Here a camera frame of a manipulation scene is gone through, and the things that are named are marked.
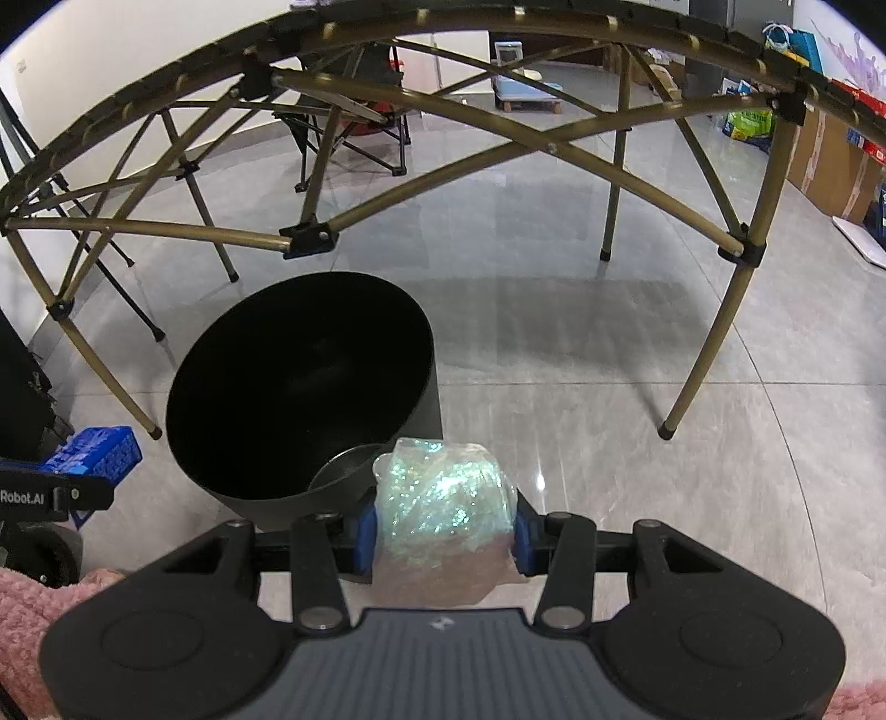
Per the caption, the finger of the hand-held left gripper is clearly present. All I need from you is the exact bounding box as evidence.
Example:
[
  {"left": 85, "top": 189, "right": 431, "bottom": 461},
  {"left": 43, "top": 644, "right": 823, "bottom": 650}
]
[{"left": 40, "top": 425, "right": 143, "bottom": 481}]

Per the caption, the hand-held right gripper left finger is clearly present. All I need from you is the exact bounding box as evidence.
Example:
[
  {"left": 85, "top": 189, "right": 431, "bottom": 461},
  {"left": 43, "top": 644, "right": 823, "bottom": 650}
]
[{"left": 162, "top": 505, "right": 379, "bottom": 634}]

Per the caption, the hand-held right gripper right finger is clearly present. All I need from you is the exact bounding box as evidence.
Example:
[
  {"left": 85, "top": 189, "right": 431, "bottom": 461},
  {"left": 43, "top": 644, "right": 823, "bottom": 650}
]
[{"left": 511, "top": 495, "right": 725, "bottom": 634}]

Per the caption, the iridescent plastic bag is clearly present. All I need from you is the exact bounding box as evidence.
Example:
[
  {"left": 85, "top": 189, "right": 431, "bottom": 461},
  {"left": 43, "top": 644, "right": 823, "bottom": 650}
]
[{"left": 372, "top": 438, "right": 522, "bottom": 610}]

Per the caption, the black trash bin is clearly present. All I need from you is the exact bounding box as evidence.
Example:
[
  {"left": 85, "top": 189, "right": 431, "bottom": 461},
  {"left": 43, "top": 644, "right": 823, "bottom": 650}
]
[{"left": 166, "top": 272, "right": 444, "bottom": 537}]

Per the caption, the person's left forearm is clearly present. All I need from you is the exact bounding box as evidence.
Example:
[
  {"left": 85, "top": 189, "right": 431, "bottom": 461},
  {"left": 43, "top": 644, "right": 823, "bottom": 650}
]
[{"left": 0, "top": 568, "right": 130, "bottom": 720}]

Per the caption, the person's right forearm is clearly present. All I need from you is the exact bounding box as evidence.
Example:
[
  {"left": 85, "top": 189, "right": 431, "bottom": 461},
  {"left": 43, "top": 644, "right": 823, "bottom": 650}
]
[{"left": 822, "top": 682, "right": 886, "bottom": 720}]

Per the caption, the black suitcase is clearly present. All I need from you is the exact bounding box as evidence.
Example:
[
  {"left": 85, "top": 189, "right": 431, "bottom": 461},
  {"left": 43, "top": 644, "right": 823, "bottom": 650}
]
[{"left": 0, "top": 305, "right": 74, "bottom": 458}]

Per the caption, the black tripod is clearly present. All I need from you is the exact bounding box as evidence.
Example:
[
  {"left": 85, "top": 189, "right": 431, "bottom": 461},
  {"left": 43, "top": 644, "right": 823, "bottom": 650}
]
[{"left": 0, "top": 90, "right": 167, "bottom": 342}]

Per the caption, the folding camping table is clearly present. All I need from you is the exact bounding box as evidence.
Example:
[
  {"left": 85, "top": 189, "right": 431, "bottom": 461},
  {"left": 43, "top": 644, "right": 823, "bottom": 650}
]
[{"left": 0, "top": 0, "right": 886, "bottom": 441}]

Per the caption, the black folding chair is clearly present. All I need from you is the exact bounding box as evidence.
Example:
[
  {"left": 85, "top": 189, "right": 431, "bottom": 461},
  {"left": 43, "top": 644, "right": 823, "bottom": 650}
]
[{"left": 272, "top": 38, "right": 411, "bottom": 193}]

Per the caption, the low blue platform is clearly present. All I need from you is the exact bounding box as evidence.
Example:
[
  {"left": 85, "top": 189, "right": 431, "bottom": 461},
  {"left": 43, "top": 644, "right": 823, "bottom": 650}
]
[{"left": 491, "top": 65, "right": 566, "bottom": 113}]

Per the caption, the white bathroom scale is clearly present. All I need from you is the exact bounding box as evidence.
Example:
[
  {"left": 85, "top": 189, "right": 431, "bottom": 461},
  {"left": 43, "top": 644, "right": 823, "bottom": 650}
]
[{"left": 831, "top": 214, "right": 886, "bottom": 269}]

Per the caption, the green bag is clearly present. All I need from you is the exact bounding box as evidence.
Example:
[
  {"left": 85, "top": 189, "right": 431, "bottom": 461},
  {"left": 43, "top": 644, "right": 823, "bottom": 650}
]
[{"left": 723, "top": 109, "right": 774, "bottom": 143}]

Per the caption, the large cardboard box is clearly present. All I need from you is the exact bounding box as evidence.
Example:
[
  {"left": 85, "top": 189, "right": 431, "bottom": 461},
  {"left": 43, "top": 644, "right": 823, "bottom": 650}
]
[{"left": 785, "top": 104, "right": 886, "bottom": 224}]

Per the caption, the red gift box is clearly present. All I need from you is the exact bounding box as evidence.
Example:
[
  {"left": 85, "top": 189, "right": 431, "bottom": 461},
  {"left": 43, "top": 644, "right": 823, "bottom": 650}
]
[{"left": 827, "top": 78, "right": 886, "bottom": 151}]

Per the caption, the blue gift bag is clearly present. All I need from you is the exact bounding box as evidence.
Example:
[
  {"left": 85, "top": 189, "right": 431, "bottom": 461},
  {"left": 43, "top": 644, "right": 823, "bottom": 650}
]
[{"left": 763, "top": 24, "right": 826, "bottom": 71}]

